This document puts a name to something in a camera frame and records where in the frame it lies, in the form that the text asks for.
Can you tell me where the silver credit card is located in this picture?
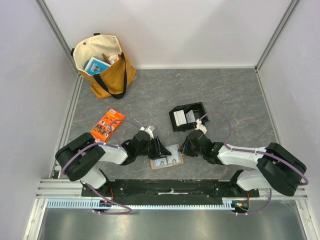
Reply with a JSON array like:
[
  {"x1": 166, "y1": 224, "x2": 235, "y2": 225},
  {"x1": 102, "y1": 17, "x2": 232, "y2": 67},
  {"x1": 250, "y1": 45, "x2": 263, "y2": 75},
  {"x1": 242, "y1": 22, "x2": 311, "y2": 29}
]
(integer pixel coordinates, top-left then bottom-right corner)
[{"x1": 152, "y1": 157, "x2": 169, "y2": 169}]

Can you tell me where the black plastic bin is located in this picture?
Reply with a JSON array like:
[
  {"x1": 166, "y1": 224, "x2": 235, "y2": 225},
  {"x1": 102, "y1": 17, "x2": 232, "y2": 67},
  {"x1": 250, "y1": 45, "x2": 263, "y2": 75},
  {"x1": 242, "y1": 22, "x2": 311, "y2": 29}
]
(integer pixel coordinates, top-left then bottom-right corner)
[{"x1": 169, "y1": 102, "x2": 206, "y2": 132}]

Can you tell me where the white card stack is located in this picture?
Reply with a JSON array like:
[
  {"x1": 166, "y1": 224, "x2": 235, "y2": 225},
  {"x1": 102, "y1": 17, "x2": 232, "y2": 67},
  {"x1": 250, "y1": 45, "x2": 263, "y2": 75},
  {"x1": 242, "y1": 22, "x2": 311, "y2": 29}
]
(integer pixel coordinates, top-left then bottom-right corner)
[{"x1": 173, "y1": 109, "x2": 187, "y2": 127}]

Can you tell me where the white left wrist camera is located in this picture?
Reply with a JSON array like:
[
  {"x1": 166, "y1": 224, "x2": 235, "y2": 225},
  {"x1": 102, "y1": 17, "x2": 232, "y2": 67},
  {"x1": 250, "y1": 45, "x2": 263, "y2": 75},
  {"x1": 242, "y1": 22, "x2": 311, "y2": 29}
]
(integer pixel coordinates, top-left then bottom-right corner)
[{"x1": 139, "y1": 125, "x2": 155, "y2": 139}]

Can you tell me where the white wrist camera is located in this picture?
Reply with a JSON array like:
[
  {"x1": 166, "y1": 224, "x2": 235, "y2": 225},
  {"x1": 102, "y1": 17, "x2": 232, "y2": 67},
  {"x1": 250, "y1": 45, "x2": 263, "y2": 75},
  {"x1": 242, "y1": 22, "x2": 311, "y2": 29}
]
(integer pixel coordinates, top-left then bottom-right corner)
[
  {"x1": 195, "y1": 118, "x2": 207, "y2": 134},
  {"x1": 139, "y1": 125, "x2": 155, "y2": 139}
]

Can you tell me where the mustard canvas tote bag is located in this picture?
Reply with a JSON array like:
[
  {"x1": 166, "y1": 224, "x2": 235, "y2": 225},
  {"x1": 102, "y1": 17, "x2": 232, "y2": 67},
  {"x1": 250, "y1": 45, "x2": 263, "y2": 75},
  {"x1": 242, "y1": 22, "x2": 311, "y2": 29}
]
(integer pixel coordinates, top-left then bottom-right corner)
[{"x1": 70, "y1": 33, "x2": 137, "y2": 99}]

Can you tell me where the brown item in bag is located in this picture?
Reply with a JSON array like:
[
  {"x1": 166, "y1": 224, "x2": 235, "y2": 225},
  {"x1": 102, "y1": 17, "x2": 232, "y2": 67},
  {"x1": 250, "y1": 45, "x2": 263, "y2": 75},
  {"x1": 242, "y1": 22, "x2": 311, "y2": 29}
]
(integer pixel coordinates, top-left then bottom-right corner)
[{"x1": 102, "y1": 53, "x2": 111, "y2": 65}]

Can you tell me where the brown leather card holder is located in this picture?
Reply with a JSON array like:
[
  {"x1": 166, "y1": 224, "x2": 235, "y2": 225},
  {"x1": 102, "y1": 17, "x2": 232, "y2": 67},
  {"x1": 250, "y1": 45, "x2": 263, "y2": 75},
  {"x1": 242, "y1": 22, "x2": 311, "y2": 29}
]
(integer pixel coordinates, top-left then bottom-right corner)
[{"x1": 150, "y1": 144, "x2": 184, "y2": 170}]

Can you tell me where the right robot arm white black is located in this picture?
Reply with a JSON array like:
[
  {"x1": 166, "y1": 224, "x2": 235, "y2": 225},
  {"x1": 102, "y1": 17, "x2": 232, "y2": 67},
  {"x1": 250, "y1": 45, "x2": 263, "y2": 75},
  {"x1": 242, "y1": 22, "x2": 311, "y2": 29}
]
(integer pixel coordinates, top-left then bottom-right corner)
[{"x1": 180, "y1": 129, "x2": 307, "y2": 197}]

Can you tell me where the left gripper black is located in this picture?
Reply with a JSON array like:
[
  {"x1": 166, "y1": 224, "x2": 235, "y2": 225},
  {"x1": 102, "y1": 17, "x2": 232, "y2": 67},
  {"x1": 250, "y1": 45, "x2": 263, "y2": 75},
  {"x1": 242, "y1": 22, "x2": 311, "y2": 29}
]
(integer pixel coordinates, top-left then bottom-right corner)
[{"x1": 136, "y1": 135, "x2": 172, "y2": 161}]

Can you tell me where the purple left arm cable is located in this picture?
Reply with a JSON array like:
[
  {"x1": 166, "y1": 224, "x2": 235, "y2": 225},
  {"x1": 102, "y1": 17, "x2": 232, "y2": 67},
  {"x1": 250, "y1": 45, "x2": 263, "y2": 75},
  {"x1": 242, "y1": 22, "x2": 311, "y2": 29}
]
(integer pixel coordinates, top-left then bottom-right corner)
[{"x1": 61, "y1": 119, "x2": 145, "y2": 215}]

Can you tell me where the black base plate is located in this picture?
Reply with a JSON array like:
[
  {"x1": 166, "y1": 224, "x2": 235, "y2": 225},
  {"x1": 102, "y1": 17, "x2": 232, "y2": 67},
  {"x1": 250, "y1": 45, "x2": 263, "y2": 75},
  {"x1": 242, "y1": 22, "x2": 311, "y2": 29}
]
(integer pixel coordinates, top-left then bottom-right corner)
[{"x1": 97, "y1": 179, "x2": 260, "y2": 206}]

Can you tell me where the blue white book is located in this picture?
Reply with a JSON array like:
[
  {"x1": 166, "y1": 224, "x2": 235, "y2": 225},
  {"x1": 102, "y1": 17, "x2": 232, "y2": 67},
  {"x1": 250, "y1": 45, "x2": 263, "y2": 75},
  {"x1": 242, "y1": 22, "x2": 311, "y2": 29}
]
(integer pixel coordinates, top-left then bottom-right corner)
[{"x1": 84, "y1": 56, "x2": 111, "y2": 76}]

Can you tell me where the orange product box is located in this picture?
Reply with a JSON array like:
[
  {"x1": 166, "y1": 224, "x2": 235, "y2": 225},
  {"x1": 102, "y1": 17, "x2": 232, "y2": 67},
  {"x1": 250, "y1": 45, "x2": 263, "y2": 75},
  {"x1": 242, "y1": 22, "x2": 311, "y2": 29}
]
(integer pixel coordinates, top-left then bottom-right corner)
[{"x1": 90, "y1": 108, "x2": 126, "y2": 142}]

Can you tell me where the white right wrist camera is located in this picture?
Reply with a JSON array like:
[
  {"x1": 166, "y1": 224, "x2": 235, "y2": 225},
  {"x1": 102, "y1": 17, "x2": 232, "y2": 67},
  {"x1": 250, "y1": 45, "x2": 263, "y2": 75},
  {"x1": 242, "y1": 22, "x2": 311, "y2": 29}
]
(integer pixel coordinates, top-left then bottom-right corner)
[{"x1": 195, "y1": 118, "x2": 207, "y2": 134}]

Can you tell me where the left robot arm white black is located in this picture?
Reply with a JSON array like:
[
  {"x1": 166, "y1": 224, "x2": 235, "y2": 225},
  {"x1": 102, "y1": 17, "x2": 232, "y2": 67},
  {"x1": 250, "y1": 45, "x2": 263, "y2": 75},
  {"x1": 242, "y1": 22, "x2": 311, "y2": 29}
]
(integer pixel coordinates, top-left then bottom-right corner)
[{"x1": 55, "y1": 128, "x2": 172, "y2": 197}]

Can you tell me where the slotted cable duct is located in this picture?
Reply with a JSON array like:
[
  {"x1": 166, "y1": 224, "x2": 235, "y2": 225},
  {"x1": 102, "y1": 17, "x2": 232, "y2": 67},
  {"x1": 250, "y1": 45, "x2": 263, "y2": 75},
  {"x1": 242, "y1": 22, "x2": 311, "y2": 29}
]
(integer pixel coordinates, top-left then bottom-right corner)
[{"x1": 46, "y1": 198, "x2": 237, "y2": 211}]

